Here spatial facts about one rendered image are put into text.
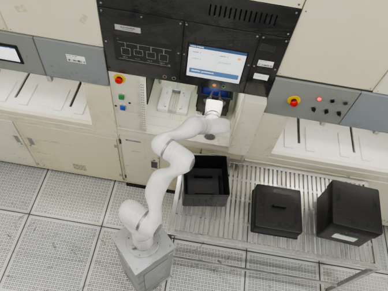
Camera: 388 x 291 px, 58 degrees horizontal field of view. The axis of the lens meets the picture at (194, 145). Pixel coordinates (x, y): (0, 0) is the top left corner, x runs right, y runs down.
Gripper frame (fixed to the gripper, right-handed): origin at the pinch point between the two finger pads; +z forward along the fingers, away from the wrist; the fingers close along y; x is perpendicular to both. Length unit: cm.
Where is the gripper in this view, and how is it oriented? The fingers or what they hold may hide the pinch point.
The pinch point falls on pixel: (215, 95)
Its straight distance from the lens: 218.6
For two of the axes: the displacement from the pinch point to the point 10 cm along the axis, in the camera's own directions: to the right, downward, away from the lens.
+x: 0.9, -5.4, -8.4
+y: 9.9, 1.6, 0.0
